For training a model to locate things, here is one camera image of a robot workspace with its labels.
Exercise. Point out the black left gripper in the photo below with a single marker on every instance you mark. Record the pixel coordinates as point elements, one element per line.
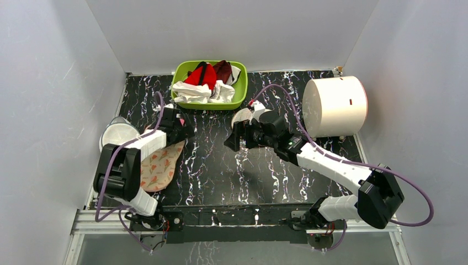
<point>187,132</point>

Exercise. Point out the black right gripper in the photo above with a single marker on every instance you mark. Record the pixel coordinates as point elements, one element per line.
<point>240,135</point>

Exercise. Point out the floral mesh laundry bag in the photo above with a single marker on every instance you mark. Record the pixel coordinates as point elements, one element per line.
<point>158,169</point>

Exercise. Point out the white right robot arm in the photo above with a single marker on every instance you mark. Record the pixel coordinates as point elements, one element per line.
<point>375,194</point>

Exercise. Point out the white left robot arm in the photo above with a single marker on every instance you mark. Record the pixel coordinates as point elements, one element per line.
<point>118,171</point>

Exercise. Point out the white mesh laundry bag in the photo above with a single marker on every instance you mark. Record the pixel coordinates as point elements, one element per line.
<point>247,114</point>

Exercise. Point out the grey round mesh laundry bag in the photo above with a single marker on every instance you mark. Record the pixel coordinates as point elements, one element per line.
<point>118,131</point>

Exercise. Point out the white crumpled garment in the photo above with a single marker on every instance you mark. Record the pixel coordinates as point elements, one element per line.
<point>188,93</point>

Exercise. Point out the green plastic basin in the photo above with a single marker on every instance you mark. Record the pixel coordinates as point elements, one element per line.
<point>240,87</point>

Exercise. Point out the red black garment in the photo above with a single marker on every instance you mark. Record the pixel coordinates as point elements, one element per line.
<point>204,74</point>

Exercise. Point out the dark red white garment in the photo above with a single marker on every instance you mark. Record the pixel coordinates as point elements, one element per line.
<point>226,72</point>

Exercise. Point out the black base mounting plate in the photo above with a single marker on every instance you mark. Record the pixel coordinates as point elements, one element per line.
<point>235,223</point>

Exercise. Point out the white cylindrical drum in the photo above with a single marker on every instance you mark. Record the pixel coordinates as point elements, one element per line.
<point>335,106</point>

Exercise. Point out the aluminium frame rail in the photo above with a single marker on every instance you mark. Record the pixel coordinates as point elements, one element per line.
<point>84,223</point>

